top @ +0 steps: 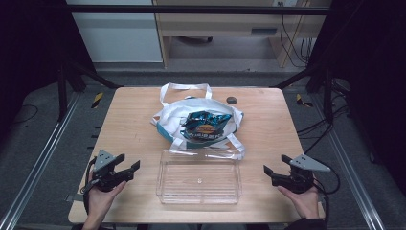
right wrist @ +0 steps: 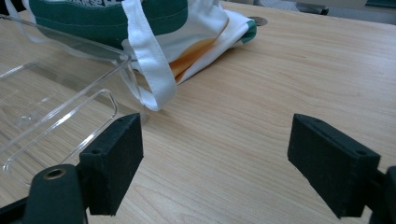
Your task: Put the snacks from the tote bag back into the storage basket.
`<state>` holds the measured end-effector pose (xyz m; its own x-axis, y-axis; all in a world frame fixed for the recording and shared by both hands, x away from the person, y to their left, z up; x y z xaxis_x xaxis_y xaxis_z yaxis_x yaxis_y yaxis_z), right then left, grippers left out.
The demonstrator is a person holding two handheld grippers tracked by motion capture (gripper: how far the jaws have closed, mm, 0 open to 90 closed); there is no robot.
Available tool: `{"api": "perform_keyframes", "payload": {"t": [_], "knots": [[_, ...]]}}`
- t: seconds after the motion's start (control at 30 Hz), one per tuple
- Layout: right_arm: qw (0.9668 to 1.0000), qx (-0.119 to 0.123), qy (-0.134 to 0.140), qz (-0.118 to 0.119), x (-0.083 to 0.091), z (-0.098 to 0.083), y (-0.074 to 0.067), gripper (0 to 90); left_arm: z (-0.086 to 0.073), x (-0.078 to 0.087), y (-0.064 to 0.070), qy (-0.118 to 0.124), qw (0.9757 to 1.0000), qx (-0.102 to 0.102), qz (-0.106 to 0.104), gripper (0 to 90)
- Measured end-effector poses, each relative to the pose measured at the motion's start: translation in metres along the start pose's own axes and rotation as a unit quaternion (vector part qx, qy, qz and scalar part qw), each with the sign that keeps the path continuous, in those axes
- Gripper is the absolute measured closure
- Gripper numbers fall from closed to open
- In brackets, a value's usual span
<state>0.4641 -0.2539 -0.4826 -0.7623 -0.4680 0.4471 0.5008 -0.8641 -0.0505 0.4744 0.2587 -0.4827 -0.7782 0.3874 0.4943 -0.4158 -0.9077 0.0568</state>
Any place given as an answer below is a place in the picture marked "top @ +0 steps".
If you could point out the black metal stand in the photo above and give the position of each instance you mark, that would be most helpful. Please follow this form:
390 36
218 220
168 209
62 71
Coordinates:
63 92
328 92

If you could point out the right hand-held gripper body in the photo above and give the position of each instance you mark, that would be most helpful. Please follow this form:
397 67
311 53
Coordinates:
298 180

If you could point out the yellow black floor tape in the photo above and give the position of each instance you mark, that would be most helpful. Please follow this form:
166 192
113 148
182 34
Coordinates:
301 100
97 100

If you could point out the white cabinet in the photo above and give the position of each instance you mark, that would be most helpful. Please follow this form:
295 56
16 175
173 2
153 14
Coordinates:
118 35

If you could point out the blue snack packet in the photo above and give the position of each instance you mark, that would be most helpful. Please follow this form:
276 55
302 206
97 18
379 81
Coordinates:
204 127

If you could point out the black horizontal frame bar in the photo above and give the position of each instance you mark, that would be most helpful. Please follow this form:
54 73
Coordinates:
191 9

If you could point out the aluminium floor rail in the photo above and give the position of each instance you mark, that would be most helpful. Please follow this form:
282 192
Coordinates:
38 163
354 179

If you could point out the black round table grommet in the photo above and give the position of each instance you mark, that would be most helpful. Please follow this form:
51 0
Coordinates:
231 100

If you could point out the person's left hand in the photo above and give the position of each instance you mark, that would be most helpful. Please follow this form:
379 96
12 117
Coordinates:
99 202

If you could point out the white tote bag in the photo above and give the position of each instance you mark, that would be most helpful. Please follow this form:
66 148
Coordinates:
172 116

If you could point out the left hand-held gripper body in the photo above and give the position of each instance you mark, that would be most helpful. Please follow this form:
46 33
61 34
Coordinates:
105 177

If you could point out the light wooden office desk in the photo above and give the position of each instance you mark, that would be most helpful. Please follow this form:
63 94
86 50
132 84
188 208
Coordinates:
220 22

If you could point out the person's right hand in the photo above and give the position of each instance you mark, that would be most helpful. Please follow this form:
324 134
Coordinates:
306 202

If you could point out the grey tape piece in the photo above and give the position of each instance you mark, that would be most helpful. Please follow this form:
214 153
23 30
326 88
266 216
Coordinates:
70 198

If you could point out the dark curtain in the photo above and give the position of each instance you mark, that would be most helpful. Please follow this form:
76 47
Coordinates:
373 64
28 48

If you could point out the clear plastic container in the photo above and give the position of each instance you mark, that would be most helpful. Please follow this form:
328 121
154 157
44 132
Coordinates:
198 188

